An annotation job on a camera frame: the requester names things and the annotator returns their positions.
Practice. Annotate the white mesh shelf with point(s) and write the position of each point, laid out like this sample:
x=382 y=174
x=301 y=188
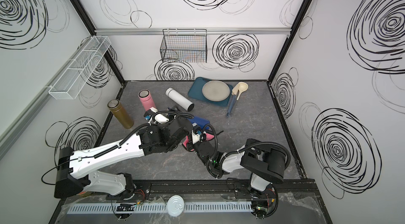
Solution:
x=88 y=67

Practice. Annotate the pink cloth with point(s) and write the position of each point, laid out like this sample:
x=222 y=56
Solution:
x=208 y=137

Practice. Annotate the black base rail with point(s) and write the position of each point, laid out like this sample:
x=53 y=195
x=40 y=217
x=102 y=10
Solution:
x=232 y=187

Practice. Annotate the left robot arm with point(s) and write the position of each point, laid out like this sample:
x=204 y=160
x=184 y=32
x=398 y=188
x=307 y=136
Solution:
x=80 y=170

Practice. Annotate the blue thermos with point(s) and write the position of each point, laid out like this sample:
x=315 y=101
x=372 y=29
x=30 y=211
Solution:
x=201 y=122

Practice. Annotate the white thermos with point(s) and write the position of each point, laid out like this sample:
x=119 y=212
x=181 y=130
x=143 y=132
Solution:
x=180 y=99

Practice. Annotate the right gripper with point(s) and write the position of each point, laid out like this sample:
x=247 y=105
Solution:
x=193 y=145

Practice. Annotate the white round can lid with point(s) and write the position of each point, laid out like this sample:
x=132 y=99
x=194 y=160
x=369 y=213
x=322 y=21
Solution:
x=175 y=206

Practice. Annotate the black wire basket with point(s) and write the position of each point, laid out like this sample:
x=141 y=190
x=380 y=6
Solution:
x=187 y=45

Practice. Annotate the blue handled utensil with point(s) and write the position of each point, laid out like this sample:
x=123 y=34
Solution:
x=233 y=99

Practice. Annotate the white slotted cable duct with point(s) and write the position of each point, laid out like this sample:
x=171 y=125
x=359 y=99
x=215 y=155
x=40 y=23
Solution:
x=160 y=207

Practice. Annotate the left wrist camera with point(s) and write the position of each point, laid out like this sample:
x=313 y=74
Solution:
x=151 y=118

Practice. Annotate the grey round plate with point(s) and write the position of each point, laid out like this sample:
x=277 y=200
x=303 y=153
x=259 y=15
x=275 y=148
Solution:
x=216 y=91

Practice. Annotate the teal tray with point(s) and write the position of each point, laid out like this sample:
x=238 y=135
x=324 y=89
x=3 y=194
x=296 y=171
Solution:
x=196 y=92

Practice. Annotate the pink thermos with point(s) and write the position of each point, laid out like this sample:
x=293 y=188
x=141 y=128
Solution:
x=146 y=99

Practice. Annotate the gold thermos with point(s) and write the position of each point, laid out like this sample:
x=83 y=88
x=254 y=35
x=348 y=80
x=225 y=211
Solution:
x=120 y=113

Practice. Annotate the beige ladle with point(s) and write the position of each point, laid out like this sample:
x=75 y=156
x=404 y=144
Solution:
x=242 y=87

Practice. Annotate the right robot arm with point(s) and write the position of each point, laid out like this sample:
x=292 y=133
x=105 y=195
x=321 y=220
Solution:
x=267 y=161

